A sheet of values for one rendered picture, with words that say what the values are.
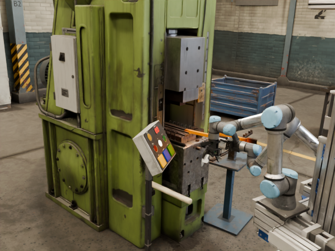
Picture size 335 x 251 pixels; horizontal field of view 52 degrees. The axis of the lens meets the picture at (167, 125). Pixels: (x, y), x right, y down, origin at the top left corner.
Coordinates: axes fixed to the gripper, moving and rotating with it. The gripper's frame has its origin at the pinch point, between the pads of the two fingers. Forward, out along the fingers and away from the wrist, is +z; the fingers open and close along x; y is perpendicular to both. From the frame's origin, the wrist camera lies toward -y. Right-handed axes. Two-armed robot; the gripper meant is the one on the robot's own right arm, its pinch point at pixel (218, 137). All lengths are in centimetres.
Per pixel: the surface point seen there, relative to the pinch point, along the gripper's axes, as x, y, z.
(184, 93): -10.0, -32.8, 26.6
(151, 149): -70, -9, 5
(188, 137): -3.6, 5.6, 27.5
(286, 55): 765, 21, 273
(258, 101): 351, 60, 142
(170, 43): -16, -71, 36
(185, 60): -10, -58, 26
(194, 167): -0.7, 32.7, 22.2
